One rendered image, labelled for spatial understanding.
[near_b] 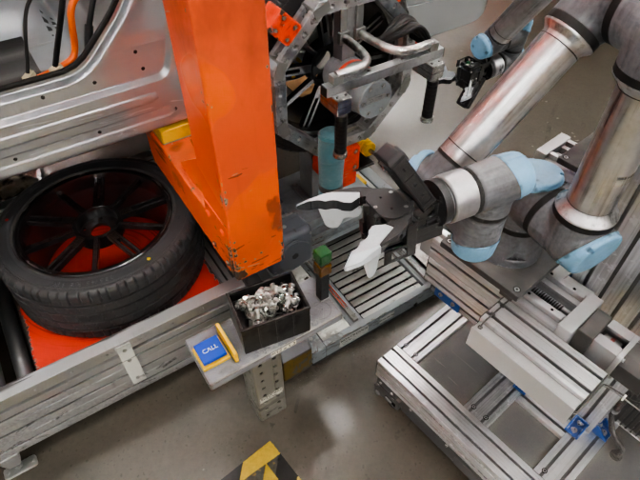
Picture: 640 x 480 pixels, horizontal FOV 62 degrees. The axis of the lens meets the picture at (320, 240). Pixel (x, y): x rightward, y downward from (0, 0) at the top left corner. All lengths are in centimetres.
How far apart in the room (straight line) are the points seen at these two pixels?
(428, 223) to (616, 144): 35
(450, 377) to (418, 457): 29
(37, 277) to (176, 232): 43
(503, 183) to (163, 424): 149
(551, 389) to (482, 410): 53
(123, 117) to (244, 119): 59
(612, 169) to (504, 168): 24
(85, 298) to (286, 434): 78
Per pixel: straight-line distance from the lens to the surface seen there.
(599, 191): 105
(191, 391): 202
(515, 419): 180
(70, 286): 175
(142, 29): 170
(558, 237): 112
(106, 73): 171
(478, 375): 183
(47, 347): 195
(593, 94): 372
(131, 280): 170
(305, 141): 182
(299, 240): 187
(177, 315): 172
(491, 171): 82
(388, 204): 75
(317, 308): 161
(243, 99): 123
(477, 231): 89
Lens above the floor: 175
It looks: 47 degrees down
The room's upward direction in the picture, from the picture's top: straight up
